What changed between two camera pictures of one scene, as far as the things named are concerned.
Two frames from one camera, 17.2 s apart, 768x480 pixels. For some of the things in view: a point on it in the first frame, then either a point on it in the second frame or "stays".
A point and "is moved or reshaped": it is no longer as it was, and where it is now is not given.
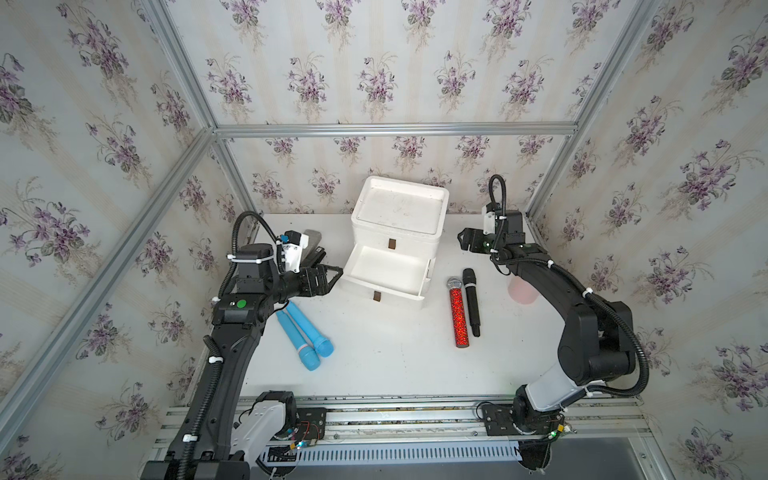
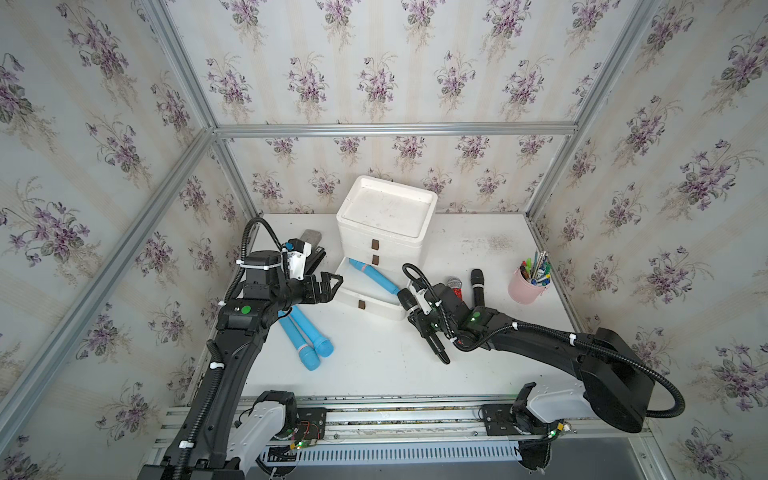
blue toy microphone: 322,345 stays
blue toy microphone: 308,356 stays
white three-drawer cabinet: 397,226 is moved or reshaped
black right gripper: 466,240 -> 418,322
